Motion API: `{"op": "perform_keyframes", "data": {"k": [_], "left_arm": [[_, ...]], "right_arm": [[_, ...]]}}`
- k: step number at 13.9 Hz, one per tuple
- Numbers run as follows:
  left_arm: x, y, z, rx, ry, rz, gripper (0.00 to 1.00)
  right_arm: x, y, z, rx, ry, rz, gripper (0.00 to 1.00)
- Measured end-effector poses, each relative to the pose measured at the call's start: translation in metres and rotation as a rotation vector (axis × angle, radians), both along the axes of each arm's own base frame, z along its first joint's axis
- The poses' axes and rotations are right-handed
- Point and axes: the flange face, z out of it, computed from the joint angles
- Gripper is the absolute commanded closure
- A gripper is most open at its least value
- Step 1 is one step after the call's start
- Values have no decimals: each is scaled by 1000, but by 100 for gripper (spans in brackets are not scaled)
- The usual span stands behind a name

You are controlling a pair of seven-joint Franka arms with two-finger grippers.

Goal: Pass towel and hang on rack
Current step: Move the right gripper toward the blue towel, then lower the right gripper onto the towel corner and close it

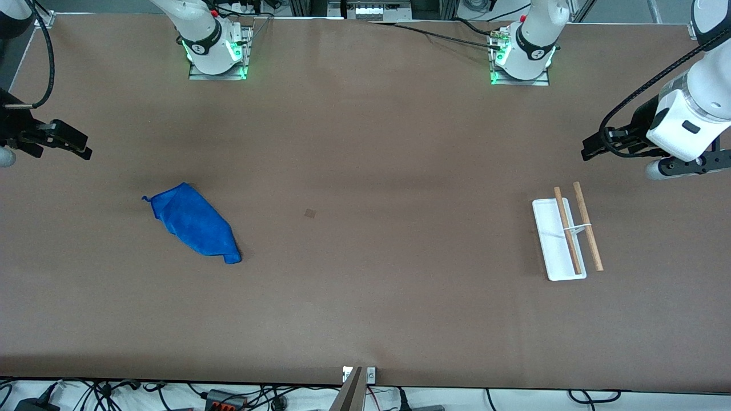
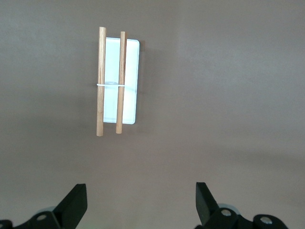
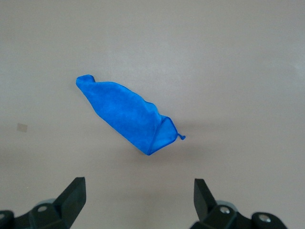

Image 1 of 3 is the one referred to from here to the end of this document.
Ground blue microfiber towel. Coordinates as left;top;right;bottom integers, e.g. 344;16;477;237
142;182;243;265

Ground black power adapter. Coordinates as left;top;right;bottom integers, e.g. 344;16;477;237
14;398;61;411

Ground white power strip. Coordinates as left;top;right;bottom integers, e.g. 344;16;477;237
341;0;412;21

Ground black box orange connectors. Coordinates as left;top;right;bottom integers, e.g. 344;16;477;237
204;389;247;411

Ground black floor plug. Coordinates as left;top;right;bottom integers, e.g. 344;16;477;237
397;388;446;411

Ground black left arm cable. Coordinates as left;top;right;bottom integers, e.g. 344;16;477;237
599;41;731;159

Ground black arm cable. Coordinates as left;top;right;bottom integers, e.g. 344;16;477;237
599;41;731;159
3;0;56;110

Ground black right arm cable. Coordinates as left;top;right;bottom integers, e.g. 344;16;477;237
3;0;56;110

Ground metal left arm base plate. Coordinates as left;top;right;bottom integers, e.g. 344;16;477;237
489;27;551;86

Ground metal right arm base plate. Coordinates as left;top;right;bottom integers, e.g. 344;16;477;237
188;23;253;80

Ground short black table cable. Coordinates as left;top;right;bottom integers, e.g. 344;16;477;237
454;17;495;38

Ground long black table cable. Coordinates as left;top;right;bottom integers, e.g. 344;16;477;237
368;21;503;51

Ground black looped floor cable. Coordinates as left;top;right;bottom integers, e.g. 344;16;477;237
568;389;621;404

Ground grey aluminium post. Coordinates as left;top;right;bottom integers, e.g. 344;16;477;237
330;366;366;411

